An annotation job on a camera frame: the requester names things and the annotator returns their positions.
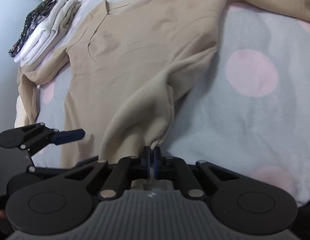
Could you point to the polka dot bed sheet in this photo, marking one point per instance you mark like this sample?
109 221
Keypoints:
245 130

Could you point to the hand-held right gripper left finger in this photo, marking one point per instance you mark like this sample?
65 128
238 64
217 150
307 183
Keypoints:
146 161

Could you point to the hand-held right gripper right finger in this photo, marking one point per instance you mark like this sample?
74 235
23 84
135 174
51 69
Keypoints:
157 161

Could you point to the dark floral folded garment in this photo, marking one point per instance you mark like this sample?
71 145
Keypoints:
32 22

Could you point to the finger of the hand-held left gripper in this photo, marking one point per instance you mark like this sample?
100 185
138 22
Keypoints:
68 135
86 161

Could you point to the beige knit sweater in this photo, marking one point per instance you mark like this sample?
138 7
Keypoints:
145 55

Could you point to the stack of folded clothes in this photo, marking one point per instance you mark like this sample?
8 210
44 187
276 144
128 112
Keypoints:
42 42
72 12

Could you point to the cream folded garment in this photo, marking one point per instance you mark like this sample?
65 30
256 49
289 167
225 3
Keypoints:
20 112

